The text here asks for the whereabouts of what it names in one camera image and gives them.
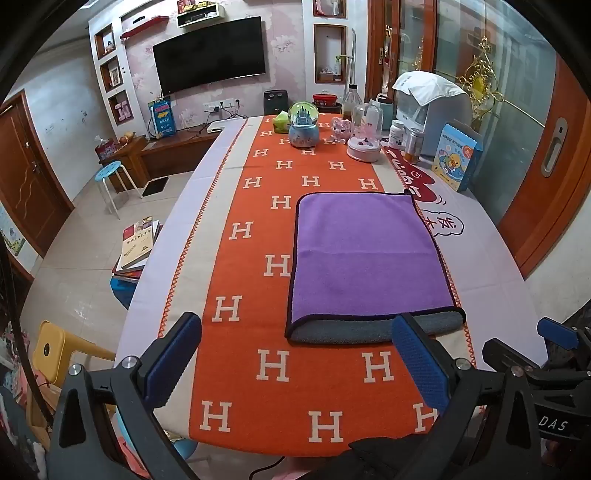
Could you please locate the white cloth cover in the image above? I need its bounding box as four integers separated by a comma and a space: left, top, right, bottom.
392, 71, 468, 110

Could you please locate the red wall shelf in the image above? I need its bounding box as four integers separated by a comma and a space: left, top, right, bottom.
119, 15, 171, 39

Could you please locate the blue rice bag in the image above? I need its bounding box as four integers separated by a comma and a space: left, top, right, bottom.
147, 99, 177, 140

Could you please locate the white wall shelf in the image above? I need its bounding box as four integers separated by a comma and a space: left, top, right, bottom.
176, 2, 226, 28

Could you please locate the wooden television cabinet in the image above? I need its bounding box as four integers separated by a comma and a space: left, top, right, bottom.
99, 115, 242, 195

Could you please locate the wall poster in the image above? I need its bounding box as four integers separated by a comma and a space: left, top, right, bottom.
0, 203, 27, 257

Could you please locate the orange patterned table runner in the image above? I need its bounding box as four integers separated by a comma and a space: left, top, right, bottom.
157, 114, 477, 457

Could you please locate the blue round stool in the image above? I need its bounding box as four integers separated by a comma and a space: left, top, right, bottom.
94, 161, 144, 220

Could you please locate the orange framed glass door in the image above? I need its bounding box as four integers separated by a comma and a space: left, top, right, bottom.
498, 54, 591, 278

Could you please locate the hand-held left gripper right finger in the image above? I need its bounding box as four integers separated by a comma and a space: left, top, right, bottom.
392, 312, 551, 480

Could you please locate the white wall socket strip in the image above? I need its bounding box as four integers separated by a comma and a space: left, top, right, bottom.
202, 97, 241, 114

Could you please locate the clear glass bottle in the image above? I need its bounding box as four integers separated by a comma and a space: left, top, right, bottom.
342, 83, 363, 127

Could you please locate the pale green kettle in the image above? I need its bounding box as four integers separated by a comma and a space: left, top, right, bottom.
369, 94, 396, 133

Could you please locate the blue picture book box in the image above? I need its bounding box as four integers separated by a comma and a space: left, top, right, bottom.
431, 122, 484, 193

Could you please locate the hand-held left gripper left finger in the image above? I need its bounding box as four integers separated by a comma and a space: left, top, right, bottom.
46, 311, 204, 480

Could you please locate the amber jar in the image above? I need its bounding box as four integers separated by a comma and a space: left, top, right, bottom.
403, 128, 425, 165

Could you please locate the gold door ornament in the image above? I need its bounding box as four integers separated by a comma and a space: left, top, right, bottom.
456, 39, 505, 121

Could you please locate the blue snow globe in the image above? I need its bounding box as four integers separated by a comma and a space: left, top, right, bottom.
288, 102, 321, 148

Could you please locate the brown wooden door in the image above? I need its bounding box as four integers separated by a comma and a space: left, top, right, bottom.
0, 89, 75, 257

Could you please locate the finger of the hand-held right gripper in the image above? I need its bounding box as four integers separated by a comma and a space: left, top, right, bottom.
537, 317, 581, 350
482, 338, 543, 371

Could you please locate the black heater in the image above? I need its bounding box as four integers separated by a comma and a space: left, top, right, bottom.
263, 89, 290, 116

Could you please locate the white water dispenser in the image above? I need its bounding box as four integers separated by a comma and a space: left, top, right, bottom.
397, 88, 472, 158

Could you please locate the yellow plastic stool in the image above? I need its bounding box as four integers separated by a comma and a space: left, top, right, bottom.
27, 320, 116, 435

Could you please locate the glass dome pink base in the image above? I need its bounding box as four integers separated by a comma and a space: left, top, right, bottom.
346, 104, 383, 162

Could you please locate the stack of books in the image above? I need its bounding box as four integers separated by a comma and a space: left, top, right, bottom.
112, 216, 164, 283

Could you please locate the black floor scale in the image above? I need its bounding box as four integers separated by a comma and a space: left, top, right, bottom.
141, 177, 170, 197

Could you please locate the black television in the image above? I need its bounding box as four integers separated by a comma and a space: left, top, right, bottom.
152, 16, 268, 96

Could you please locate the pink toy figure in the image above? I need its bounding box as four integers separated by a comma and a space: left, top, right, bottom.
331, 117, 354, 145

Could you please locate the purple towel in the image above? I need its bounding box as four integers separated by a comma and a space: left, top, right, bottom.
285, 191, 466, 345

